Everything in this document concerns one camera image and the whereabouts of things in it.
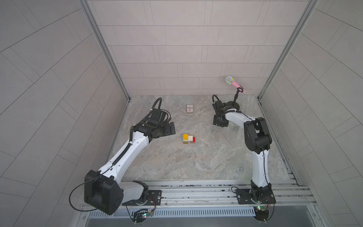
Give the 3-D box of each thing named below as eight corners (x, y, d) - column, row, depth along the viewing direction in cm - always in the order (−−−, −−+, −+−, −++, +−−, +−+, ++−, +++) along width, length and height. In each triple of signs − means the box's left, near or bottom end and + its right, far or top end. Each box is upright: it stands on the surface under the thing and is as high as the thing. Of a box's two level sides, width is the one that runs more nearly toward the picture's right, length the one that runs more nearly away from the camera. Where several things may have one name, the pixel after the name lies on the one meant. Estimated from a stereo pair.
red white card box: (186, 113, 109) (186, 112, 107) (186, 105, 114) (186, 104, 112) (193, 113, 109) (193, 112, 107) (193, 106, 114) (193, 104, 112)
